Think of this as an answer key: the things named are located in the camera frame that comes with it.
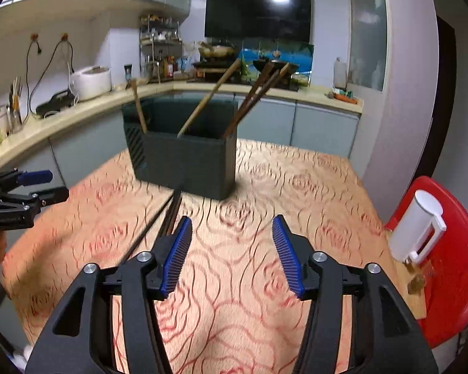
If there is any dark wood chopstick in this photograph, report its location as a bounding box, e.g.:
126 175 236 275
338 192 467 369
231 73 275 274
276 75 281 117
157 188 182 238
118 192 177 266
222 63 290 138

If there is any light bamboo chopstick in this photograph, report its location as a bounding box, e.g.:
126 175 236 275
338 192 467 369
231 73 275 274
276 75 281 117
177 58 241 138
130 79 148 134

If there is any brown wood chopstick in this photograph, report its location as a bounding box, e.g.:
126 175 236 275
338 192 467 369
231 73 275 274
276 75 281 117
221 62 275 138
222 71 280 138

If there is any utensil jar on counter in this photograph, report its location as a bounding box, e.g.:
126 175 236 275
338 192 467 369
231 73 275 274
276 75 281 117
9 77 22 133

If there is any black countertop appliance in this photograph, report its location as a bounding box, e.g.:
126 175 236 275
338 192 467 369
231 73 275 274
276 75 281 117
36 89 76 118

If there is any red plastic stool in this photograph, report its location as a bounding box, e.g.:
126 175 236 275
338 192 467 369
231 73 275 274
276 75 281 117
385 176 468 348

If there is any white electric kettle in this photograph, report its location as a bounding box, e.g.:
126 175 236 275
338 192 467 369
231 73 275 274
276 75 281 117
389 189 446 264

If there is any white rice cooker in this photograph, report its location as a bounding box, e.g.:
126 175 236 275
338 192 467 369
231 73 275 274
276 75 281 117
69 66 112 101

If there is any dark green utensil holder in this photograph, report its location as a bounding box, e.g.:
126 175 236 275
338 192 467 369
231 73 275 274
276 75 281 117
121 92 238 200

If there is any rose pattern tablecloth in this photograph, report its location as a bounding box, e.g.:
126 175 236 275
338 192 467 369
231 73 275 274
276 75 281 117
2 140 403 373

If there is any metal spice rack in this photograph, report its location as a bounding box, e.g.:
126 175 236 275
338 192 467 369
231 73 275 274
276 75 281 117
139 14 183 84

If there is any brown pot with lid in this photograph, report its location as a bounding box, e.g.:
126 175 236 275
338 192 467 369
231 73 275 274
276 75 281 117
198 41 237 59

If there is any black wok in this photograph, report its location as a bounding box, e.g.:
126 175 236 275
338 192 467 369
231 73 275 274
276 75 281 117
253 57 299 84

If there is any white plastic bottle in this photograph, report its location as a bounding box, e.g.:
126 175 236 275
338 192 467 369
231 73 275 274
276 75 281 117
333 57 347 90

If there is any black range hood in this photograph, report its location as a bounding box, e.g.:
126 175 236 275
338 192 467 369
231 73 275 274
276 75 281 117
204 0 312 43

